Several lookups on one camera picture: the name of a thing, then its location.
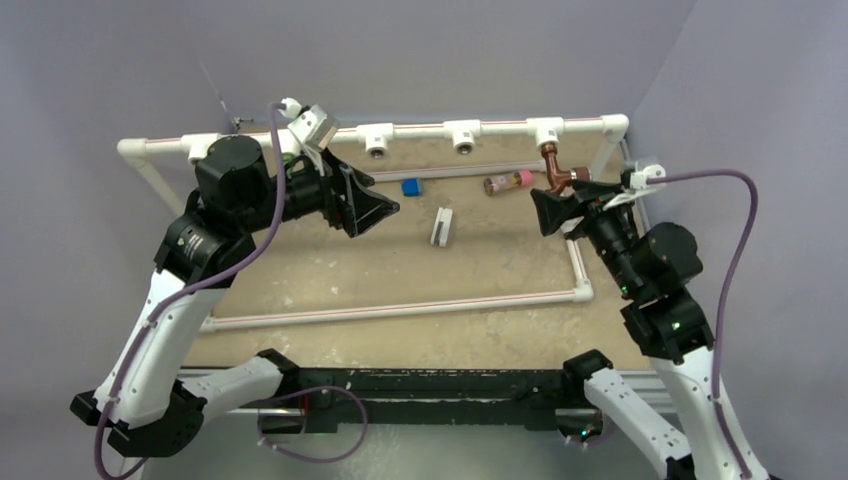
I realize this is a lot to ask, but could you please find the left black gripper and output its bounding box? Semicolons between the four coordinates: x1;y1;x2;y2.
236;143;397;235

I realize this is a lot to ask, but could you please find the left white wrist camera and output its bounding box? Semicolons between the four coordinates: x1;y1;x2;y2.
277;97;339;177

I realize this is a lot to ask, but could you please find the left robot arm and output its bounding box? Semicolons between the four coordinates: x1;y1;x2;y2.
71;135;400;458

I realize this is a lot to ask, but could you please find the blue paperclip box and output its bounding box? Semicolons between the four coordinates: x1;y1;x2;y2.
401;178;423;197

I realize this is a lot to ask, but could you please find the white staple box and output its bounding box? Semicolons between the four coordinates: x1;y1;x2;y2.
430;207;453;248

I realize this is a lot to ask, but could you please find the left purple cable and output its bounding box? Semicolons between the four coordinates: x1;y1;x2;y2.
93;101;287;480

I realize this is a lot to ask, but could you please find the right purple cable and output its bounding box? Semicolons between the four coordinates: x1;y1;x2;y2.
645;168;760;480

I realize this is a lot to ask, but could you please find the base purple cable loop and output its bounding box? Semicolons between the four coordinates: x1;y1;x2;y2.
256;380;370;464

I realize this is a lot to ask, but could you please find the white PVC pipe frame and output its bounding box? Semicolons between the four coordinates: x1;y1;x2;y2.
117;114;629;333

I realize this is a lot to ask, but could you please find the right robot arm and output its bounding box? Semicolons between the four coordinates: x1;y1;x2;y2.
531;179;769;479

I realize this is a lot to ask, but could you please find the brown faucet with blue cap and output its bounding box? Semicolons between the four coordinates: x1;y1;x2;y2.
539;142;592;195

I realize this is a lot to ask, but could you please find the pink capped clip jar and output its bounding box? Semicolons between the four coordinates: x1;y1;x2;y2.
482;169;534;196

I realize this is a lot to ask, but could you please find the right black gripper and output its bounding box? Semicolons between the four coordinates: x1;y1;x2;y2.
530;179;644;296

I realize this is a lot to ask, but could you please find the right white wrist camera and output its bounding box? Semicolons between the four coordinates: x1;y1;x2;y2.
603;160;667;211

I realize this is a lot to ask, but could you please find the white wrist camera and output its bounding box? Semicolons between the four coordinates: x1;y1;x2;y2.
277;97;339;177
603;160;667;211

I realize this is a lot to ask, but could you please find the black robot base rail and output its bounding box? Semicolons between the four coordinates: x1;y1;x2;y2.
257;367;604;438

